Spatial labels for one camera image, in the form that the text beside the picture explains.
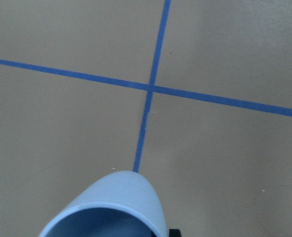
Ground light blue plastic cup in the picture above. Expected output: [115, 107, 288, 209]
[40, 171, 169, 237]

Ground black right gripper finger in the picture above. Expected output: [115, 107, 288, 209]
[169, 229, 181, 237]

